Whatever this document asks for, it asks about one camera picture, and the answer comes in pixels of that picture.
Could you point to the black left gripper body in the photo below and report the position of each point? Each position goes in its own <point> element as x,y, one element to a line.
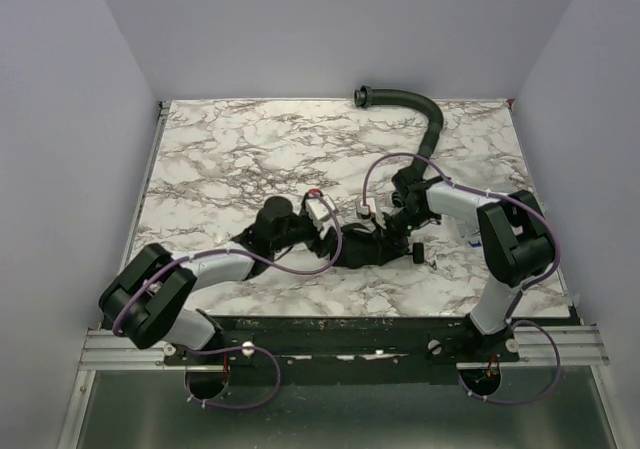
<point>325,242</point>

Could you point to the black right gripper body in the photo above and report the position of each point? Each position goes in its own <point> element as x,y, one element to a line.
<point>385,228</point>

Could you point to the black folding umbrella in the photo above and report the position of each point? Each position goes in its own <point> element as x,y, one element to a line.
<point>364,247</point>

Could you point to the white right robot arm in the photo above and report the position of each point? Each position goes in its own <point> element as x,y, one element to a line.
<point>516,244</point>

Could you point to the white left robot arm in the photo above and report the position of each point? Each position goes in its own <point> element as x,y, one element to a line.
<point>145,302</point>

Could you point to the clear plastic parts box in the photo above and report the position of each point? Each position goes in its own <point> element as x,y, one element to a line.
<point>469,233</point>

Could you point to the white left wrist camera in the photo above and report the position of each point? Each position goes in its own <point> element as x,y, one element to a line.
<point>320,209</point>

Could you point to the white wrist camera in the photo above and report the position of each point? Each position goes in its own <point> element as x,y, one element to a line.
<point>370,210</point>
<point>320,209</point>

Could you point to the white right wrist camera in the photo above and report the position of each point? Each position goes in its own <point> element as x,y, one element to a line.
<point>370,210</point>

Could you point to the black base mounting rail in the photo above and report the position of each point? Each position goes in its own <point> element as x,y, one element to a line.
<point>261,351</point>

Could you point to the aluminium frame rail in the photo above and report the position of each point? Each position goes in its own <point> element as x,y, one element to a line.
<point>122,397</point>

